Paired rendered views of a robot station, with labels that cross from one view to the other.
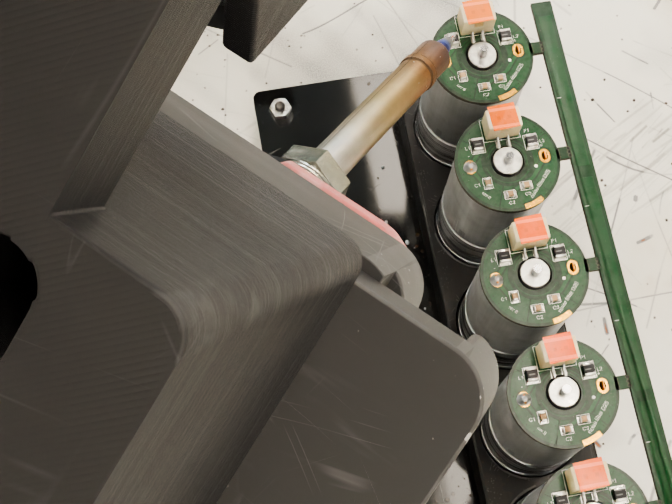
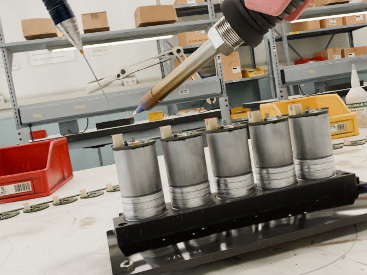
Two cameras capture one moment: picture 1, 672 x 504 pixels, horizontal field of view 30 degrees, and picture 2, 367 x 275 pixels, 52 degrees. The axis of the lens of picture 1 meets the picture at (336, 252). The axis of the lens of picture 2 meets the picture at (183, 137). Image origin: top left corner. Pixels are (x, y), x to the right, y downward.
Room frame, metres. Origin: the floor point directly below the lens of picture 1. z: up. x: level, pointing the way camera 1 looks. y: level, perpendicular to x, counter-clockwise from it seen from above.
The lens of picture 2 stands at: (0.11, 0.18, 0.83)
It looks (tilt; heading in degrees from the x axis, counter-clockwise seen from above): 5 degrees down; 273
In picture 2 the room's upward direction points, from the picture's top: 9 degrees counter-clockwise
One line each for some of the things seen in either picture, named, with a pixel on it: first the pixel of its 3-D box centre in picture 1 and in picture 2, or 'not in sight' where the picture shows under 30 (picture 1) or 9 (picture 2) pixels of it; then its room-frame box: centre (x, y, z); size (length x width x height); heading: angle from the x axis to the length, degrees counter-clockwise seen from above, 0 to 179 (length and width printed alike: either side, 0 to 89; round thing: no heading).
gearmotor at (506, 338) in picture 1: (516, 303); (231, 167); (0.09, -0.05, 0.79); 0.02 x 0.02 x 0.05
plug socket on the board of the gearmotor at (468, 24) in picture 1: (477, 21); (119, 140); (0.15, -0.03, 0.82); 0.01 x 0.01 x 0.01; 16
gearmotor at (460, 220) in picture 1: (491, 198); (187, 175); (0.12, -0.04, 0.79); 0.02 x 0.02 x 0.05
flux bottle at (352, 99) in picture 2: not in sight; (356, 95); (-0.15, -0.43, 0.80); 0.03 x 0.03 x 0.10
